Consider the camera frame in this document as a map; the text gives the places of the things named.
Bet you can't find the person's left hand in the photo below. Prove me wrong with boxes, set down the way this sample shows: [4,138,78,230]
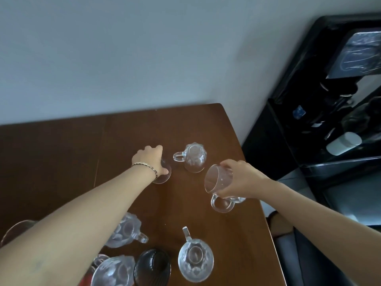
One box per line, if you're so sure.
[132,145,169,181]

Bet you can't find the person's right hand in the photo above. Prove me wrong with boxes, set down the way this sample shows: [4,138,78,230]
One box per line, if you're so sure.
[216,159,277,200]

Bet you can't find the clear ribbed glass tumbler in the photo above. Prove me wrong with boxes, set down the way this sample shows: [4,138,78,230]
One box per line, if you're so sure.
[152,159,172,184]

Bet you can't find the small dark ribbed glass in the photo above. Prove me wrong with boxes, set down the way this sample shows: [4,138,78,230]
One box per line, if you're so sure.
[134,249,172,286]

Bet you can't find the glass tumbler with red print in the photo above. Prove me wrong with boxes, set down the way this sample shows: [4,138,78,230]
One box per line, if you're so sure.
[78,263,96,286]

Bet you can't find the person's right forearm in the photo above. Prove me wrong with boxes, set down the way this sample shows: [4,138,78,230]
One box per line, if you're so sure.
[262,180,381,286]

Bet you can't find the person's left forearm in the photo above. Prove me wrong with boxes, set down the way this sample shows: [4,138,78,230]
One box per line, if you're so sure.
[0,165,157,286]

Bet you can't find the black water dispenser cabinet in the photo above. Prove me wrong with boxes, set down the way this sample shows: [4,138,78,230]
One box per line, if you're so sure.
[241,13,381,227]

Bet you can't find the brown wooden table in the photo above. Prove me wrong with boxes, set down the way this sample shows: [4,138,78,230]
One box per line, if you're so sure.
[0,103,286,286]

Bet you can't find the dark chair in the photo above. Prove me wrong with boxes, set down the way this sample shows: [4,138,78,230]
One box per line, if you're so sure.
[266,211,358,286]

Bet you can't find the white cylindrical container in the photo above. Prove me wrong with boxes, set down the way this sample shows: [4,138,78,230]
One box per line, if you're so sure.
[326,131,363,156]

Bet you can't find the silver link bracelet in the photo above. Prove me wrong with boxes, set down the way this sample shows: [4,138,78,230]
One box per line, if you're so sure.
[131,162,158,181]

